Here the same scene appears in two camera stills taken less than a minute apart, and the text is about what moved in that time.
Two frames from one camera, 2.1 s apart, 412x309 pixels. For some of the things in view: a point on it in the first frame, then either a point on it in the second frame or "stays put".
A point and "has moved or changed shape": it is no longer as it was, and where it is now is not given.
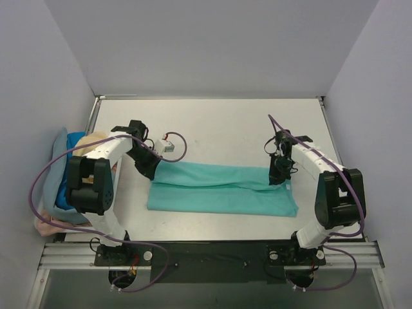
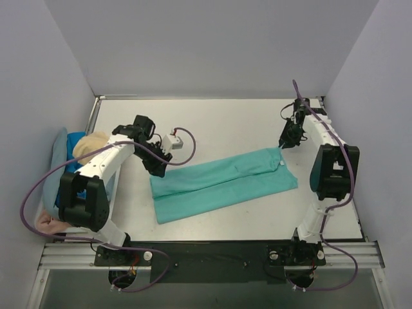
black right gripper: x=279 y=168 -> x=290 y=134
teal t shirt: x=218 y=190 has moved or changed shape
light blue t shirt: x=54 y=181 stays put
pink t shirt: x=47 y=230 stays put
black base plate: x=212 y=262 stays put
